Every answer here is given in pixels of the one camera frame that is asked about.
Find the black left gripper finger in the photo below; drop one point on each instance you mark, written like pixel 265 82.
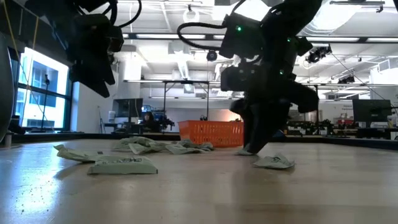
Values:
pixel 109 73
pixel 99 85

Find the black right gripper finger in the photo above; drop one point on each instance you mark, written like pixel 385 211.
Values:
pixel 270 124
pixel 251 130

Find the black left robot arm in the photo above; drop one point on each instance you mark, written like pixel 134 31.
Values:
pixel 77 18

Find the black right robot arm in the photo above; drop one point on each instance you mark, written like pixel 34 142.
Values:
pixel 280 28

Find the orange plastic basket bin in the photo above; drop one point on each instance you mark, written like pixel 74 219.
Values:
pixel 214 133

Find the black computer monitor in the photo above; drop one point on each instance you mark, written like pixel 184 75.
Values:
pixel 371 110
pixel 127 107

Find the black tripod stand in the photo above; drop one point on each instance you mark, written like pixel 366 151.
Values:
pixel 46 93

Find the large window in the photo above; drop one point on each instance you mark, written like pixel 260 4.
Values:
pixel 40 93

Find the black ceiling spotlight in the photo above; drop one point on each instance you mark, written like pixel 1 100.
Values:
pixel 317 53

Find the person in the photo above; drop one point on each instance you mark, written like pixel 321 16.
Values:
pixel 149 121

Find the black curved object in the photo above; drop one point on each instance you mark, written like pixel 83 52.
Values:
pixel 5 87

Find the black ceiling dome camera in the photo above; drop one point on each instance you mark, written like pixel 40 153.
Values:
pixel 212 56

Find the black metal frame stand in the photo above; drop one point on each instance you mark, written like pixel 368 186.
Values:
pixel 186 82

